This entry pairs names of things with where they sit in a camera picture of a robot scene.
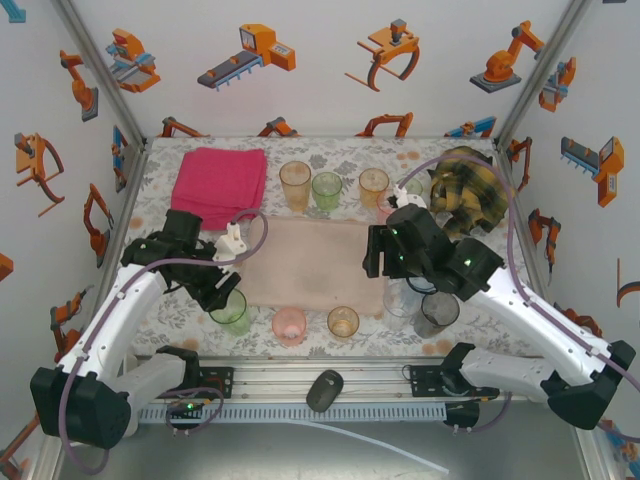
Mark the large green glass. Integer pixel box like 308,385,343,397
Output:
207,288,251,337

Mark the pink glass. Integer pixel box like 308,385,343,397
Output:
376,188,401,226
271,306,308,348

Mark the clear glass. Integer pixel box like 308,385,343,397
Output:
382,278,420,332

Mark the short orange glass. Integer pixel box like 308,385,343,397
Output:
327,305,361,342
358,167,391,209

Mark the smoky grey glass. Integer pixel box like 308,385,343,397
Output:
413,291,461,341

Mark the tall orange glass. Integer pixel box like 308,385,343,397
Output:
278,160,313,213

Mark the beige plastic tray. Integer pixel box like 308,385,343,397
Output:
238,214,390,318

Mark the yellow black plaid cloth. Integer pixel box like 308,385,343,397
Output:
427,145,517,236

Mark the pink folded towel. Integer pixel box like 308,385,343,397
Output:
169,146,269,232

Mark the floral tablecloth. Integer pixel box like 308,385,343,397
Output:
107,135,556,359

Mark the dark grey computer mouse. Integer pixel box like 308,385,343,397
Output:
305,369,345,414

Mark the thin white tube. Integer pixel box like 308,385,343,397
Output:
277,418,451,476

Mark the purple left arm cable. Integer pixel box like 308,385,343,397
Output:
59,208,270,476

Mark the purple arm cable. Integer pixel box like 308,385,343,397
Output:
397,153,640,444
59,208,270,476

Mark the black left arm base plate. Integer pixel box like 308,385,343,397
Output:
197,366,235,400

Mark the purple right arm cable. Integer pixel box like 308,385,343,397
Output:
397,153,640,444

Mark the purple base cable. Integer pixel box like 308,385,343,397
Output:
166,384,226,437
449,392,514,434

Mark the aluminium table rail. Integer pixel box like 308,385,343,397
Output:
132,355,514,405

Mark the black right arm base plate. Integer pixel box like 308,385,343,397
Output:
408,364,454,400

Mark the white slotted cable duct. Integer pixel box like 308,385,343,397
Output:
138,402,448,425

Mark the aluminium frame post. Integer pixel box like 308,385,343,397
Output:
492,0,596,149
51,0,151,151

